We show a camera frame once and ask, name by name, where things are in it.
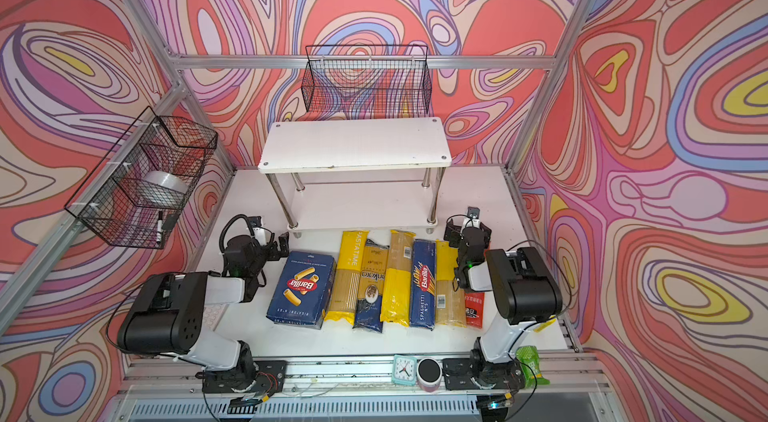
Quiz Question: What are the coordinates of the white two-tier shelf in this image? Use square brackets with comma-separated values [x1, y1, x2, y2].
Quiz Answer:
[258, 117, 452, 234]

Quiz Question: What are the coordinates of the black wire basket left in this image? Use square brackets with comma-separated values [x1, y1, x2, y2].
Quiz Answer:
[64, 107, 218, 250]

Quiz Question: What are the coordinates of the black wire basket back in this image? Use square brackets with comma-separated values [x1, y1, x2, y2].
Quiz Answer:
[301, 44, 432, 119]

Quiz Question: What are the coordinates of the blue Barilla rigatoni box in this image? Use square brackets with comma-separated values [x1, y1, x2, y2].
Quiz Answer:
[266, 251, 336, 329]

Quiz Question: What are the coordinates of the pink round speaker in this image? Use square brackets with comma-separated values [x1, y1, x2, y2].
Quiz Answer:
[416, 358, 443, 393]

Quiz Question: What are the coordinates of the red noodle bag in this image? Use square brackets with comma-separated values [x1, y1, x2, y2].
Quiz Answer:
[465, 292, 485, 329]

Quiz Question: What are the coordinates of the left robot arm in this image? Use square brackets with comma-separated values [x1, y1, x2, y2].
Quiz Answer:
[114, 214, 289, 395]

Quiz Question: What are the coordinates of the black wire basket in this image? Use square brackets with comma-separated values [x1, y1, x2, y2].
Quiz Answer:
[64, 107, 218, 250]
[301, 44, 432, 119]

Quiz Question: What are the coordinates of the teal alarm clock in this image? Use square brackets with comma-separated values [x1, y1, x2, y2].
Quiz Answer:
[391, 354, 418, 386]

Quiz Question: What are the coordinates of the blue Barilla spaghetti box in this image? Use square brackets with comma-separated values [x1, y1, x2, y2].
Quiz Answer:
[409, 239, 436, 330]

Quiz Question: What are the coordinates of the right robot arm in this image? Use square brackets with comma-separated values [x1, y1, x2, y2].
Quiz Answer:
[437, 215, 565, 394]

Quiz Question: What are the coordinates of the silver tape roll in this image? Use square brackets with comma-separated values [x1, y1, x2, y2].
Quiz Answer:
[137, 170, 188, 209]

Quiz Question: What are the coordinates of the yellow Pastatime spaghetti bag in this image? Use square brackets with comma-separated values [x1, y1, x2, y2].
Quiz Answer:
[325, 230, 369, 324]

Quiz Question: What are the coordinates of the clear yellow-top spaghetti bag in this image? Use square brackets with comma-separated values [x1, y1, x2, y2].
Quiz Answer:
[436, 240, 466, 327]

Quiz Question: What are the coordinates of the yellow small object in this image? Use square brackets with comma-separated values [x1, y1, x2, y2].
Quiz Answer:
[533, 318, 558, 333]

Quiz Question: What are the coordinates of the dark blue spaghetti bag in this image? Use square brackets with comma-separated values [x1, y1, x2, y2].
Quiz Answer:
[353, 239, 389, 333]

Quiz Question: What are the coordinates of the green crumpled bag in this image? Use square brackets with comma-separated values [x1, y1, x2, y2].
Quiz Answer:
[515, 345, 550, 389]

